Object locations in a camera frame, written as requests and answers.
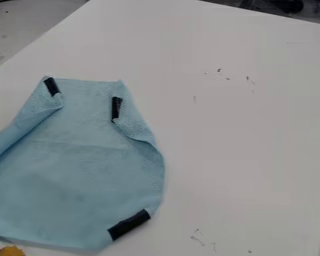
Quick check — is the light blue cloth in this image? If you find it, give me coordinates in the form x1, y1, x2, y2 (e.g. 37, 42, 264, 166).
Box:
0, 75, 167, 252

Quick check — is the yellow toy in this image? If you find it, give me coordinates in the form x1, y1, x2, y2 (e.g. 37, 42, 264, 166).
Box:
0, 242, 27, 256

